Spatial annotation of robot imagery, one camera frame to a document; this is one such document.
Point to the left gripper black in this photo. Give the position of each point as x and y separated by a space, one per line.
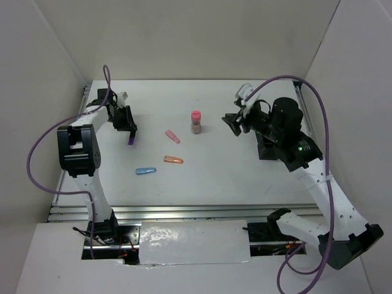
128 122

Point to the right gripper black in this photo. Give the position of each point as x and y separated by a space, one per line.
233 123

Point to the purple capped black highlighter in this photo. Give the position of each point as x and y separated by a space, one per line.
131 138

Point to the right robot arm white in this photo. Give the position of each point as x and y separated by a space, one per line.
349 233

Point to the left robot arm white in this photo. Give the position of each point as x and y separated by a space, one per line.
80 156

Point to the pink capped clear bottle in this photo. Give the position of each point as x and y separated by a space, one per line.
196 122

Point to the pink translucent cap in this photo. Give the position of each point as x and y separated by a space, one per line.
172 136

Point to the blue translucent cap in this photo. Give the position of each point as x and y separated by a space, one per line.
145 170

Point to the black mesh pen holder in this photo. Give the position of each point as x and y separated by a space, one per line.
265 149

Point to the orange translucent cap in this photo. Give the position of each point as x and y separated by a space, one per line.
173 160

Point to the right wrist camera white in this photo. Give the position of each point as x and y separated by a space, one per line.
245 97

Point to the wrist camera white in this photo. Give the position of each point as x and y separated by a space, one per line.
122 97
245 97

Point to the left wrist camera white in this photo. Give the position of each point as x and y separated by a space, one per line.
122 97

